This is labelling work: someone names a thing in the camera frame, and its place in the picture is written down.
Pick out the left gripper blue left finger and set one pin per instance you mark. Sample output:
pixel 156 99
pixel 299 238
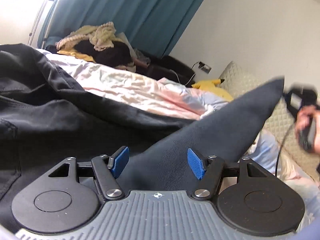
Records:
pixel 107 169

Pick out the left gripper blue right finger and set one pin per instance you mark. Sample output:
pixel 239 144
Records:
pixel 208 171

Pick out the black drawstring trousers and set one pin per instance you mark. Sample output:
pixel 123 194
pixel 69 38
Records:
pixel 46 116

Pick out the black clothes pile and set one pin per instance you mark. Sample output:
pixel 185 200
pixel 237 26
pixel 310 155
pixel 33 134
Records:
pixel 116 56

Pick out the person right hand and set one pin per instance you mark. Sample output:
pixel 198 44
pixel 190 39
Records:
pixel 303 121

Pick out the white patterned blanket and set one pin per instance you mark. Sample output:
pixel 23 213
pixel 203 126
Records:
pixel 254 145

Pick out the quilted beige headboard pillow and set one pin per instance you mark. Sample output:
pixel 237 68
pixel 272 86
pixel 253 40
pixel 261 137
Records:
pixel 239 81

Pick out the pastel pink blue bedsheet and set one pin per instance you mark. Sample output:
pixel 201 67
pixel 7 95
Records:
pixel 169 98

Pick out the yellow Pikachu plush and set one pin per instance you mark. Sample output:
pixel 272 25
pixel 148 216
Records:
pixel 213 86

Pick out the black bedside sofa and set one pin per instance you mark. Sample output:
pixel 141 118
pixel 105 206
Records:
pixel 169 68

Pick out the beige knitted blanket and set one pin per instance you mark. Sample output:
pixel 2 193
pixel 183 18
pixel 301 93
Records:
pixel 101 37

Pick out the teal curtain right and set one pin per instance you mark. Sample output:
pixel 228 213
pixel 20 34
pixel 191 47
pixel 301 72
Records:
pixel 153 26

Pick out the wall socket with charger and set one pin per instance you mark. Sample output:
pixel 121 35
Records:
pixel 202 66

